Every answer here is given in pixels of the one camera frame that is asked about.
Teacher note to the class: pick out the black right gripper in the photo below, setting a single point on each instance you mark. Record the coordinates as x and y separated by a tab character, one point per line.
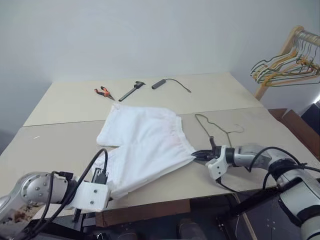
213	153

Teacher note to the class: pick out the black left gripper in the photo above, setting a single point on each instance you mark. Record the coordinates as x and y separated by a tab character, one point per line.
100	176

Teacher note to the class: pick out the white shorts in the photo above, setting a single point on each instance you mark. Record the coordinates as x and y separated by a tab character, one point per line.
145	150

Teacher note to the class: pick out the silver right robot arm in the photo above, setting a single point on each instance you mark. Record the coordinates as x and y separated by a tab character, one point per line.
250	155

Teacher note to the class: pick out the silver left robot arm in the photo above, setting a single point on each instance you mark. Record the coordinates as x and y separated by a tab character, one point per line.
32	187

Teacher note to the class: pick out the brown wooden board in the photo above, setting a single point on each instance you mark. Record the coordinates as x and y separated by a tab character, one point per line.
142	212

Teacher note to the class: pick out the small brown cardboard box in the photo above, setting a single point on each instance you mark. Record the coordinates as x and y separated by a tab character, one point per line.
277	113

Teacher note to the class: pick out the black caliper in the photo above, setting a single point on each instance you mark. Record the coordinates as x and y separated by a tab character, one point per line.
130	92

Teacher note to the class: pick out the black perforated panel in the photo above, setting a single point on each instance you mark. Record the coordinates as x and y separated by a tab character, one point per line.
272	220

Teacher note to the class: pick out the bunch of coloured hangers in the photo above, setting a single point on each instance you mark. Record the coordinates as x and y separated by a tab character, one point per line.
261	63

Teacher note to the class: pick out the black box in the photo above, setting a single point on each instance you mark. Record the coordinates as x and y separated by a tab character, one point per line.
311	112

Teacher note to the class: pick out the wooden clothes rack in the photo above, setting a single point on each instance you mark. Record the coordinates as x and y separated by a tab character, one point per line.
287	47

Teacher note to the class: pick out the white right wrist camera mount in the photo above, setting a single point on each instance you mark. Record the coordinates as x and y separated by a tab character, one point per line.
217	167

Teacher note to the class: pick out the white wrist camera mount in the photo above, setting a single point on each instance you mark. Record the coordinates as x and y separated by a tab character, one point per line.
92	197
217	167

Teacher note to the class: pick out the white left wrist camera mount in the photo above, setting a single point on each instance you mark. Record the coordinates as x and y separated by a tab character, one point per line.
92	197

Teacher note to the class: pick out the black metal frame bar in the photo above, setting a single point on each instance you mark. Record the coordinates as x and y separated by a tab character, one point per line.
255	201

